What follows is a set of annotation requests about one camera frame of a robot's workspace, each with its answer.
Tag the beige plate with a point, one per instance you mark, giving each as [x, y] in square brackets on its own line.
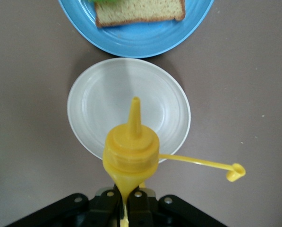
[96, 94]

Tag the yellow squeeze bottle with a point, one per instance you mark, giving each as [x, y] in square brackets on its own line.
[131, 146]

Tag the blue plate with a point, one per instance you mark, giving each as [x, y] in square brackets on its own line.
[136, 45]

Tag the green lettuce leaf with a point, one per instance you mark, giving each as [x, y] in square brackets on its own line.
[103, 1]

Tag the square brown bread slice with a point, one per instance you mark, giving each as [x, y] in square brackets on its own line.
[140, 11]

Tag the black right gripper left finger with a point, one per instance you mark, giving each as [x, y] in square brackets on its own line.
[84, 212]

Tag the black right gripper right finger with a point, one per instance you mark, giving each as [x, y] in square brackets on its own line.
[159, 212]

